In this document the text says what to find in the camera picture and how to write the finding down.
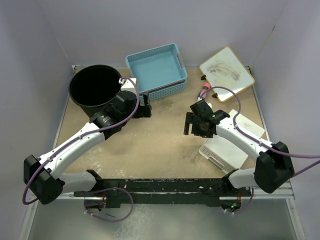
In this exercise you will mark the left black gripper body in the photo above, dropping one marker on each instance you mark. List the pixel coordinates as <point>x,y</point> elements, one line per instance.
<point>134,107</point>

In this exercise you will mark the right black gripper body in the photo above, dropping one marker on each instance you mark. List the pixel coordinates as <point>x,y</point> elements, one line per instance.
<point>198,130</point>

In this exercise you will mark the light blue bottom basket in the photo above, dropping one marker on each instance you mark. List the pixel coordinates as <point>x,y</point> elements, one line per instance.
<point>164,91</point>

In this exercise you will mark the light blue basket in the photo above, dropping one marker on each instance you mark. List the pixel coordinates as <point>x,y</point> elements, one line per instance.
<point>157,67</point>
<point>164,91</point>

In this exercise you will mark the large black ribbed bin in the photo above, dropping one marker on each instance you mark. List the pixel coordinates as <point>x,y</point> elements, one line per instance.
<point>93,87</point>

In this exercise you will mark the white perforated basket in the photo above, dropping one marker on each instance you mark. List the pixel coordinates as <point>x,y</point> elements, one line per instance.
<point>225,155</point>

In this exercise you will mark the light blue top basket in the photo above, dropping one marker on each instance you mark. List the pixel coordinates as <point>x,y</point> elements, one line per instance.
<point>157,67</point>

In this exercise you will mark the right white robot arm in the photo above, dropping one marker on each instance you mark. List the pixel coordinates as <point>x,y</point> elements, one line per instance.
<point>273,164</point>

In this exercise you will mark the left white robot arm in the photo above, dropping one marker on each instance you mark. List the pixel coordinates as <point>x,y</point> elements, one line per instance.
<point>45,176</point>

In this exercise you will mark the small pink-capped bottle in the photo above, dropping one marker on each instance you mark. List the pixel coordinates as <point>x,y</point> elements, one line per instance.
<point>203,92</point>

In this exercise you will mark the white board with wooden rim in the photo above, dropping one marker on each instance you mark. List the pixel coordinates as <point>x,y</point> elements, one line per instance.
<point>225,70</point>

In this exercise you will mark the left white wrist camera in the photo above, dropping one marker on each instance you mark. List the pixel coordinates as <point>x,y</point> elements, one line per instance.
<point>127,85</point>

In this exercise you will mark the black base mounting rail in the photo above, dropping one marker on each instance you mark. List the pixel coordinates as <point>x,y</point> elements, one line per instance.
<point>192,191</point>

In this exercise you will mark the aluminium frame rail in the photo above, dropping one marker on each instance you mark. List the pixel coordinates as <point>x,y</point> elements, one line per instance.
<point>55,221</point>

